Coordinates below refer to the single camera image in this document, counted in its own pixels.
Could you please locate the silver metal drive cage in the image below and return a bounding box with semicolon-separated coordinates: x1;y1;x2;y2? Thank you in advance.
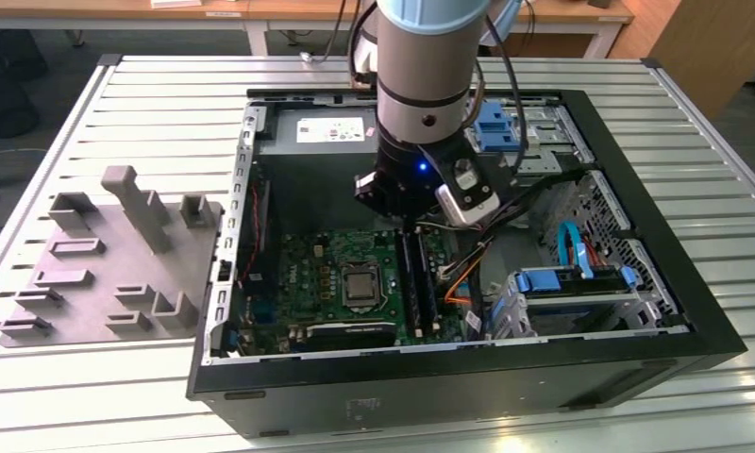
453;101;596;205
487;263;691;342

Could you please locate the black case fan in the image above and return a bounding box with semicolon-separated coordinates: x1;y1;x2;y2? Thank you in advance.
234;159;276;289

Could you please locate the orange red wire bundle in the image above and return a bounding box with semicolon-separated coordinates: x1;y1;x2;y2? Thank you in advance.
442;263;483;315

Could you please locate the pale blue floor cable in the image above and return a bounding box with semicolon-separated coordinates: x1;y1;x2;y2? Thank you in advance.
0;147;50;193

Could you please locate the blue flat data cable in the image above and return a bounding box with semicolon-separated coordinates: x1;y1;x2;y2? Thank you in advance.
556;219;597;280

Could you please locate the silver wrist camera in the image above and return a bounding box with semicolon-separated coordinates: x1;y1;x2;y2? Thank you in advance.
433;158;501;228

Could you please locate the silver CPU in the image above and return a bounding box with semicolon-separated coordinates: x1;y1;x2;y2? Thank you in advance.
342;272;380;304

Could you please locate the grey parts rack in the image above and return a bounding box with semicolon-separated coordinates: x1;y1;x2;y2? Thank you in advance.
0;164;228;349

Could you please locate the blue carrier with black disk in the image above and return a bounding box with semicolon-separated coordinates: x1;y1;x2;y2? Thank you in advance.
513;265;635;297

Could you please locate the CPU socket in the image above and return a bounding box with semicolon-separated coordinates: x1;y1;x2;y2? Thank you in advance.
333;261;388;312

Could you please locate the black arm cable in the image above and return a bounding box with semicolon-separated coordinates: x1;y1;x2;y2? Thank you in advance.
475;0;533;183

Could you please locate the black graphics card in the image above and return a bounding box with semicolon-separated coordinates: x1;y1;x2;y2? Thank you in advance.
301;320;398;353

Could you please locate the green motherboard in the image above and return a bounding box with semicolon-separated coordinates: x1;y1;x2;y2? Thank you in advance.
222;228;477;356

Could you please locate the wooden desk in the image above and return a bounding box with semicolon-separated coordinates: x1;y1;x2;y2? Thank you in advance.
0;0;635;59

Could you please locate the black office chair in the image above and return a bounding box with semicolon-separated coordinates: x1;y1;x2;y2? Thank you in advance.
0;27;49;141

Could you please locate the blue plastic disk carrier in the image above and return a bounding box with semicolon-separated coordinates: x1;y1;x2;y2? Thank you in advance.
467;100;521;155

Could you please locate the black cable bundle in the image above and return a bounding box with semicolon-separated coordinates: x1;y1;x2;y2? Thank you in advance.
437;169;589;287

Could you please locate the grey power supply unit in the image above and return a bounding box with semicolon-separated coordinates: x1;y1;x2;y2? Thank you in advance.
254;107;384;233

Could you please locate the black open PC case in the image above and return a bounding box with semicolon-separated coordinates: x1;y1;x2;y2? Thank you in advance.
185;87;748;438

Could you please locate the wooden cabinet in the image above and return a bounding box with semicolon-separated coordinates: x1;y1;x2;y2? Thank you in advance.
621;0;755;122

